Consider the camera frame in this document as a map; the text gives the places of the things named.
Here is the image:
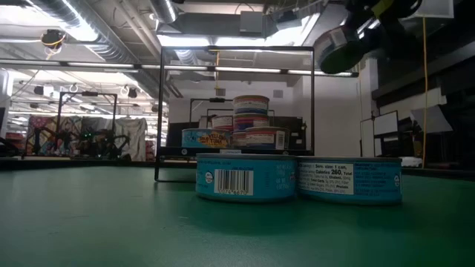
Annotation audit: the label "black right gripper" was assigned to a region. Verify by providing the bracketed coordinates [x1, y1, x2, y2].
[346, 0, 425, 61]

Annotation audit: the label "light blue tuna can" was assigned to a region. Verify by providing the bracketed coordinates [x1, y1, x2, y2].
[180, 128, 234, 149]
[195, 153, 298, 204]
[295, 155, 404, 206]

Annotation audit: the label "pink salmon can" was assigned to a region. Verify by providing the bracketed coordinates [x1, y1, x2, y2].
[212, 115, 235, 132]

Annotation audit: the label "whiteboard on black stand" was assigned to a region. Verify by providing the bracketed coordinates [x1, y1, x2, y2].
[359, 110, 400, 156]

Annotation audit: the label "grey slanted panel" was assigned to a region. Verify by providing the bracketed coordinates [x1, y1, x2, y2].
[409, 105, 454, 134]

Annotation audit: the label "black equipment rack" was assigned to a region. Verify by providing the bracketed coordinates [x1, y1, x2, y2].
[289, 116, 309, 151]

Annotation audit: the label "grey ceiling box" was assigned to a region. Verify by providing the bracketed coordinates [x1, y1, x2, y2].
[239, 10, 265, 37]

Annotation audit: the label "white box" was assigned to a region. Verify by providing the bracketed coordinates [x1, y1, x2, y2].
[400, 156, 423, 168]

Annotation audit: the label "black monitor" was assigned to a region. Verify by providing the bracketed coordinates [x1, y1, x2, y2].
[166, 121, 185, 148]

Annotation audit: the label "white draped cloth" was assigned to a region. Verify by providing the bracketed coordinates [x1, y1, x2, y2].
[113, 117, 148, 161]

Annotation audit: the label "black background robot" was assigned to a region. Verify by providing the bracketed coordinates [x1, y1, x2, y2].
[33, 125, 131, 159]

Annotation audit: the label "green table mat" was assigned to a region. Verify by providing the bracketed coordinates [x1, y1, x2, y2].
[0, 165, 475, 267]

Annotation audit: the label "colourful patterned cloth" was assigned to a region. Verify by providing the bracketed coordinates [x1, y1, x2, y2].
[24, 115, 83, 151]

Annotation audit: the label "red storage bins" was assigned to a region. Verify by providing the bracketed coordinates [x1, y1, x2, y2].
[4, 131, 27, 151]

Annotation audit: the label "yellow hanging cable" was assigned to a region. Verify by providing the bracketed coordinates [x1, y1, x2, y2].
[422, 17, 429, 168]

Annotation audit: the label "black metal table frame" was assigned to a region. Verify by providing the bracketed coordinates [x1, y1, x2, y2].
[0, 154, 475, 183]

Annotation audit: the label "small silver air duct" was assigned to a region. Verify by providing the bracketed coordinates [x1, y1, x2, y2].
[148, 0, 180, 24]

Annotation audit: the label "wooden shelf black wire frame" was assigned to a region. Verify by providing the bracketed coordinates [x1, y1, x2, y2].
[153, 44, 316, 183]

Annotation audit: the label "large silver air duct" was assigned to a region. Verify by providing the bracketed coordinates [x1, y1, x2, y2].
[36, 0, 140, 65]

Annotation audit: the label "long ceiling light rail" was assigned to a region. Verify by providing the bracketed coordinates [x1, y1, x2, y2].
[0, 59, 359, 77]

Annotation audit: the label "black background metal frame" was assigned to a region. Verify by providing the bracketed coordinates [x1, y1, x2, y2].
[56, 91, 119, 151]

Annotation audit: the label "black ceiling device yellow cable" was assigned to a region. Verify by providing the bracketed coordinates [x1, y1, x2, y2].
[39, 28, 68, 52]

